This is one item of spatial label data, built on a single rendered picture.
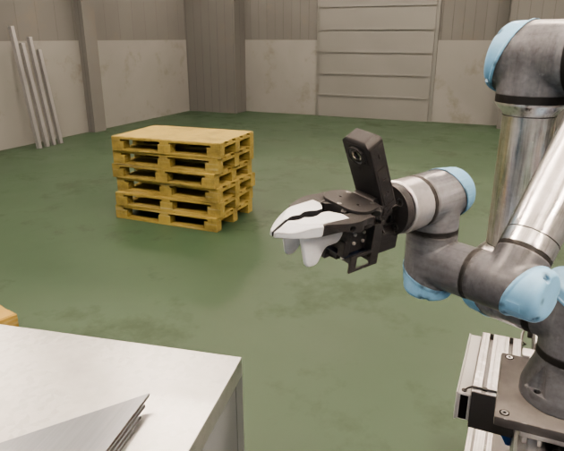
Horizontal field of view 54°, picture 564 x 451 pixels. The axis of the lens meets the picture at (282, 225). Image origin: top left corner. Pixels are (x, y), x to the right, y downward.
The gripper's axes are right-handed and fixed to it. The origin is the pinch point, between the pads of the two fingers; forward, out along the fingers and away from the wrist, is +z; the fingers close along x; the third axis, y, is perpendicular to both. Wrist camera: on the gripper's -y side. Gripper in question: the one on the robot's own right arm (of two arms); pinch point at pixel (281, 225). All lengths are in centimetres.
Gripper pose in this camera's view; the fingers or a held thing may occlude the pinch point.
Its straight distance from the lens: 61.3
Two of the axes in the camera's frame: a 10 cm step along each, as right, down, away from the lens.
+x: -6.4, -3.7, 6.7
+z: -7.6, 2.1, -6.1
